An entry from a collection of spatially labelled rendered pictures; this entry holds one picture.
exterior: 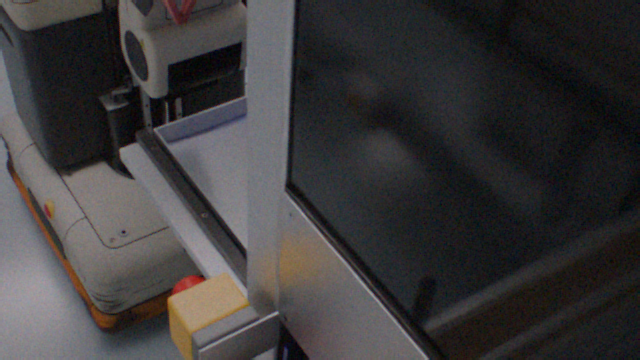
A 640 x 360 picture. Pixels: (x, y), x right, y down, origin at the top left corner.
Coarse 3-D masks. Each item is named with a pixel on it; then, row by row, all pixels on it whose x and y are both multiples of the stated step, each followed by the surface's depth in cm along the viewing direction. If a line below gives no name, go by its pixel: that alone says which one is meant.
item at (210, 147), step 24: (192, 120) 127; (216, 120) 129; (240, 120) 131; (168, 144) 126; (192, 144) 127; (216, 144) 127; (240, 144) 127; (192, 168) 123; (216, 168) 123; (240, 168) 123; (216, 192) 120; (240, 192) 120; (216, 216) 114; (240, 216) 117; (240, 240) 109
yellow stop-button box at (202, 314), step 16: (224, 272) 90; (192, 288) 89; (208, 288) 89; (224, 288) 89; (176, 304) 87; (192, 304) 87; (208, 304) 87; (224, 304) 87; (240, 304) 88; (176, 320) 87; (192, 320) 86; (208, 320) 86; (224, 320) 86; (240, 320) 86; (256, 320) 87; (176, 336) 90; (192, 336) 85; (208, 336) 85; (224, 336) 85; (192, 352) 87
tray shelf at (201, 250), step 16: (128, 160) 124; (144, 160) 124; (144, 176) 122; (160, 176) 122; (160, 192) 119; (160, 208) 118; (176, 208) 117; (176, 224) 115; (192, 224) 115; (192, 240) 113; (208, 240) 114; (192, 256) 113; (208, 256) 112; (208, 272) 110; (240, 288) 108
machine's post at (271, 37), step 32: (256, 0) 66; (288, 0) 62; (256, 32) 68; (288, 32) 64; (256, 64) 70; (288, 64) 66; (256, 96) 73; (288, 96) 68; (256, 128) 75; (288, 128) 71; (256, 160) 78; (288, 160) 73; (256, 192) 81; (256, 224) 84; (256, 256) 87; (256, 288) 91
